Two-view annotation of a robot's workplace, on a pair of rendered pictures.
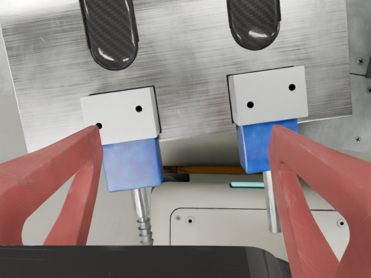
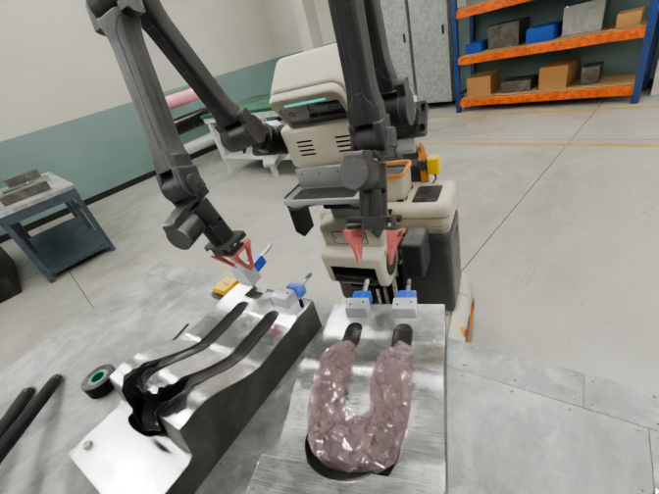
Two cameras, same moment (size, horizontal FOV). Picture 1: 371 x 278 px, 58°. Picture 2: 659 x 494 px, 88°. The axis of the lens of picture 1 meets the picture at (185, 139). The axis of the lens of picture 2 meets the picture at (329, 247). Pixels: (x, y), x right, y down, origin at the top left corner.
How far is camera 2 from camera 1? 0.63 m
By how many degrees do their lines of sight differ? 51
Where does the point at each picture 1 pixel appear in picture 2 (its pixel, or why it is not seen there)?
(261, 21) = (351, 330)
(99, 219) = not seen: hidden behind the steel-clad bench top
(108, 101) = (405, 307)
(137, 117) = (398, 302)
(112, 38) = (404, 333)
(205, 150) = not seen: hidden behind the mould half
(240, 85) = (364, 306)
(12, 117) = not seen: outside the picture
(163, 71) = (388, 321)
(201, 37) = (373, 327)
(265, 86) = (357, 305)
